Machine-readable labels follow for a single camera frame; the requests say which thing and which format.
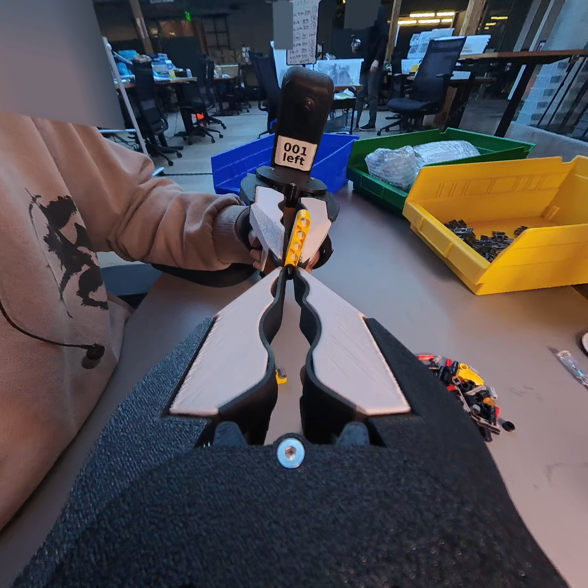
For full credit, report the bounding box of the person's grey hoodie torso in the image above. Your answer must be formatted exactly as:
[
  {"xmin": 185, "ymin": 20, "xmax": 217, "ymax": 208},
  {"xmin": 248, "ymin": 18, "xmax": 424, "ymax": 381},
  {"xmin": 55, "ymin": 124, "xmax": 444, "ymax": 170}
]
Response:
[{"xmin": 0, "ymin": 112, "xmax": 158, "ymax": 534}]

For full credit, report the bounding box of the heap of dark grey plates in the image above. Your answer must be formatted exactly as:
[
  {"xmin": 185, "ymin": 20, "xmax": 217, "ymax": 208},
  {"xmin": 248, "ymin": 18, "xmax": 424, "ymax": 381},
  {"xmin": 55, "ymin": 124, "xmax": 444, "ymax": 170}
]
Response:
[{"xmin": 443, "ymin": 219, "xmax": 530, "ymax": 263}]

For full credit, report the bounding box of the pile of black red pins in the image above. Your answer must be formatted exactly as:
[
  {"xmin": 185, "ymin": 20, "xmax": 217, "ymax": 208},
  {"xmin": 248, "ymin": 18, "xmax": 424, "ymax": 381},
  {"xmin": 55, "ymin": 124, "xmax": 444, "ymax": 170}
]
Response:
[{"xmin": 417, "ymin": 353, "xmax": 516, "ymax": 443}]

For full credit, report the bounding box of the grey desk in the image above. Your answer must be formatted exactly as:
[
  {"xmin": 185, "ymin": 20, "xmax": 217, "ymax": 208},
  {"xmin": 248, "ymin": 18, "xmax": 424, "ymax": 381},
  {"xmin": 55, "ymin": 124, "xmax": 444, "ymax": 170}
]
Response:
[{"xmin": 0, "ymin": 181, "xmax": 588, "ymax": 584}]

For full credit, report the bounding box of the small clear-handled screwdriver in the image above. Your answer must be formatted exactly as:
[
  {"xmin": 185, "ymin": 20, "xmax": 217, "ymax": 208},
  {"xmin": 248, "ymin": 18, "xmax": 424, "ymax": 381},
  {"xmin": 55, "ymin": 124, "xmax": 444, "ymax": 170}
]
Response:
[{"xmin": 549, "ymin": 347, "xmax": 588, "ymax": 387}]

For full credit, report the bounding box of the long yellow perforated beam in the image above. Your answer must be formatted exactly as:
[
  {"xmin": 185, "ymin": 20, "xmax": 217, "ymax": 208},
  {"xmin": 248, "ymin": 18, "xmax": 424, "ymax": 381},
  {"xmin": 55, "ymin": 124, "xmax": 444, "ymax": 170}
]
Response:
[{"xmin": 283, "ymin": 209, "xmax": 312, "ymax": 282}]

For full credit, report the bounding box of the clear plastic bag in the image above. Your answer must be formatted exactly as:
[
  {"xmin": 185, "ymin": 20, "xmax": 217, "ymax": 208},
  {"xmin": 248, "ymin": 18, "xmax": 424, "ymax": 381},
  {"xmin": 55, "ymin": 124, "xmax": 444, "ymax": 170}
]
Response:
[{"xmin": 365, "ymin": 140, "xmax": 482, "ymax": 192}]

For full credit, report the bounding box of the thick wooden post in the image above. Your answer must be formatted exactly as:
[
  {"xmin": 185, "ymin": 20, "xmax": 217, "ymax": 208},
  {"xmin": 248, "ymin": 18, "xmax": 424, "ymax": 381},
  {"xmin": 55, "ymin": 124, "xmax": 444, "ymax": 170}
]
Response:
[{"xmin": 459, "ymin": 0, "xmax": 488, "ymax": 38}]

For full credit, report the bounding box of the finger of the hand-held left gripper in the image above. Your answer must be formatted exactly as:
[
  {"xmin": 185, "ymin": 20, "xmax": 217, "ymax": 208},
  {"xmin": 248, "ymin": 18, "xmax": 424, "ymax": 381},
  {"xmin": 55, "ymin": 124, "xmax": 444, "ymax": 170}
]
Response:
[
  {"xmin": 249, "ymin": 185, "xmax": 286, "ymax": 268},
  {"xmin": 301, "ymin": 197, "xmax": 333, "ymax": 268}
]

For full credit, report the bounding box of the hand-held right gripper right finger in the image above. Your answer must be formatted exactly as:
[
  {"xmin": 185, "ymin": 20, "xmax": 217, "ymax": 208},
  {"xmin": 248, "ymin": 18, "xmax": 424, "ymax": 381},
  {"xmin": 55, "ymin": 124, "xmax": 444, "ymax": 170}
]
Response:
[{"xmin": 294, "ymin": 266, "xmax": 412, "ymax": 445}]

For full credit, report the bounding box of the person's left forearm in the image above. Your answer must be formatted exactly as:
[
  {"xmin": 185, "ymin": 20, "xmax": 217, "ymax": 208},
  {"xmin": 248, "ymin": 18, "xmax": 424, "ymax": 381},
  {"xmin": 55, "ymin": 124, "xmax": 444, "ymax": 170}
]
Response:
[{"xmin": 99, "ymin": 138, "xmax": 252, "ymax": 273}]

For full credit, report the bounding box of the white printed wall paper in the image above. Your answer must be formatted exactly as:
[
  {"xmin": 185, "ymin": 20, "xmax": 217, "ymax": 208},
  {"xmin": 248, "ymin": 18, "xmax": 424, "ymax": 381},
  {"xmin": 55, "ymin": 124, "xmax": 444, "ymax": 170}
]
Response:
[{"xmin": 286, "ymin": 0, "xmax": 321, "ymax": 66}]

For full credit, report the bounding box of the person's left hand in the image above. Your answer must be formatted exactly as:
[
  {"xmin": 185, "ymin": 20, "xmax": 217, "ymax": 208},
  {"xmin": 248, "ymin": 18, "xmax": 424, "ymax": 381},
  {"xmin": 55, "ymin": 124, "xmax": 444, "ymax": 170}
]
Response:
[{"xmin": 247, "ymin": 229, "xmax": 323, "ymax": 277}]

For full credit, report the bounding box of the dark background table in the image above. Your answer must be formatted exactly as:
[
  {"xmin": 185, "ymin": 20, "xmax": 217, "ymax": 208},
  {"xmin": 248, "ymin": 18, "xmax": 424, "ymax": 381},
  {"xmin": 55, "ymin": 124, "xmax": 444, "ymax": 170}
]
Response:
[{"xmin": 452, "ymin": 48, "xmax": 588, "ymax": 139}]

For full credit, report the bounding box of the green plastic bin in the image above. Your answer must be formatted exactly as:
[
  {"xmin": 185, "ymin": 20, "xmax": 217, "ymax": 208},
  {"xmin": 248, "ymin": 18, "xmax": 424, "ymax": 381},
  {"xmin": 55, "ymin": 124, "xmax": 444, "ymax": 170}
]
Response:
[{"xmin": 347, "ymin": 127, "xmax": 537, "ymax": 217}]

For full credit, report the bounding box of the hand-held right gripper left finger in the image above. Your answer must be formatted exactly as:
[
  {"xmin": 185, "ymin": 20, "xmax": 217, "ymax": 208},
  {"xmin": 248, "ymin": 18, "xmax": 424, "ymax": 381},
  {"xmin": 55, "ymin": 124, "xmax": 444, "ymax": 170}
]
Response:
[{"xmin": 169, "ymin": 266, "xmax": 282, "ymax": 445}]

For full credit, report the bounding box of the black wrist rest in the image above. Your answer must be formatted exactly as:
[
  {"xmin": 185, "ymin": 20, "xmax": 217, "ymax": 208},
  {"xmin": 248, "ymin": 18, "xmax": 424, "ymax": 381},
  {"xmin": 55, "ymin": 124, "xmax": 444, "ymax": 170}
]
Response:
[{"xmin": 151, "ymin": 262, "xmax": 263, "ymax": 289}]

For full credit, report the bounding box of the blue plastic bin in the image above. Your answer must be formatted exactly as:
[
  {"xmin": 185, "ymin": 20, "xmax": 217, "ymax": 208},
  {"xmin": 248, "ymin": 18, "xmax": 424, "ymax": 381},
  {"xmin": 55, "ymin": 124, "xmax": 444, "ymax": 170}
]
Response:
[{"xmin": 210, "ymin": 132, "xmax": 360, "ymax": 197}]

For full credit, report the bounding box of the black earphone cord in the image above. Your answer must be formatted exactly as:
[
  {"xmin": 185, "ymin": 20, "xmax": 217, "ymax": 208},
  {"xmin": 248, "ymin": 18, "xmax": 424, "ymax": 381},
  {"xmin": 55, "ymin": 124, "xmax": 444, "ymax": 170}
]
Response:
[{"xmin": 0, "ymin": 299, "xmax": 107, "ymax": 371}]

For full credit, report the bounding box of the black mesh office chair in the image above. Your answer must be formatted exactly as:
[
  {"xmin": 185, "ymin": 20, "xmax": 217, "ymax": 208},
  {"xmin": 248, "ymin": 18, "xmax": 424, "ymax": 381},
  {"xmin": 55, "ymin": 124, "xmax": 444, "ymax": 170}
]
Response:
[{"xmin": 378, "ymin": 36, "xmax": 468, "ymax": 137}]

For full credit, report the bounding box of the black metal railing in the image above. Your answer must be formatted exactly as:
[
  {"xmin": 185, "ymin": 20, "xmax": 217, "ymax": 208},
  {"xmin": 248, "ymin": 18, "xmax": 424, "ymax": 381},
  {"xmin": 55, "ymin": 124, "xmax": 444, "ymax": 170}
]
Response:
[{"xmin": 534, "ymin": 54, "xmax": 588, "ymax": 135}]

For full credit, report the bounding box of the thin wooden post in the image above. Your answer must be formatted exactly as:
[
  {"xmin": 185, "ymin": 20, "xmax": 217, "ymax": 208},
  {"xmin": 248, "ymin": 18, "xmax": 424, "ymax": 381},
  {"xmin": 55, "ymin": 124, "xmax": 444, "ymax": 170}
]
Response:
[{"xmin": 129, "ymin": 0, "xmax": 155, "ymax": 56}]

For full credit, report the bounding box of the yellow plastic bin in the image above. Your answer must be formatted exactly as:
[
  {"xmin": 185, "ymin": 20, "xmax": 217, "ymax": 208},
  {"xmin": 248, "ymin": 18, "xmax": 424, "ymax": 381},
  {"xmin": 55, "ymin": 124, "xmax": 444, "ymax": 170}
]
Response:
[{"xmin": 403, "ymin": 155, "xmax": 588, "ymax": 296}]

